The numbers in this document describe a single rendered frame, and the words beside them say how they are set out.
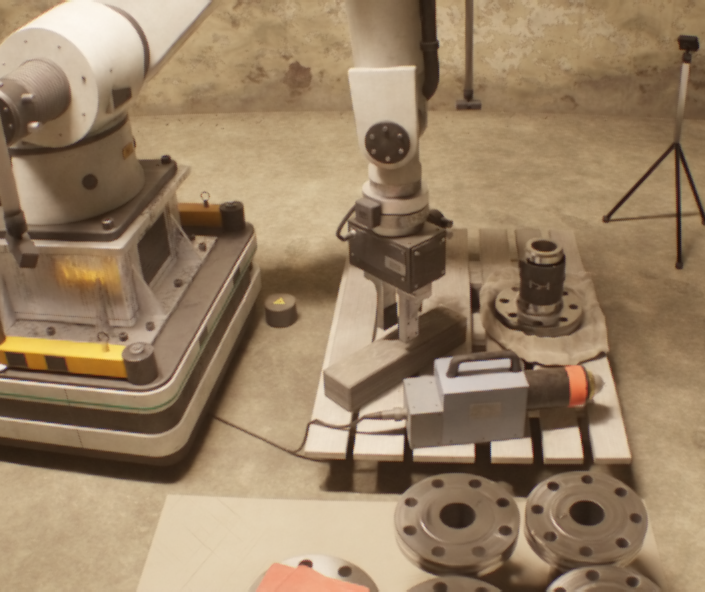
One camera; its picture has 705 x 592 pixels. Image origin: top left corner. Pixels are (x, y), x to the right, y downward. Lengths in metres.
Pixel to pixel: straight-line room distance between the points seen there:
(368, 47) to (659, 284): 1.63
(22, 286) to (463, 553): 1.36
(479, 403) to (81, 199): 1.11
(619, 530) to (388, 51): 1.12
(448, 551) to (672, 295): 1.63
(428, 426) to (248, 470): 0.52
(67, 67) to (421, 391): 1.13
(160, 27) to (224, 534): 1.28
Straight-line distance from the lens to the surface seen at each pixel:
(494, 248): 2.88
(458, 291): 2.62
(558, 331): 2.40
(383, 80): 1.83
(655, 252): 3.28
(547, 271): 2.35
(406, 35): 1.82
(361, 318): 2.46
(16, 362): 2.19
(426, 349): 2.25
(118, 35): 2.05
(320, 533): 2.02
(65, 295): 2.26
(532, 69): 4.59
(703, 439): 2.40
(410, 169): 1.94
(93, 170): 2.16
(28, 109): 1.85
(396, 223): 1.96
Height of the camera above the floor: 1.51
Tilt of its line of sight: 32 degrees down
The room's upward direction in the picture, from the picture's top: 3 degrees counter-clockwise
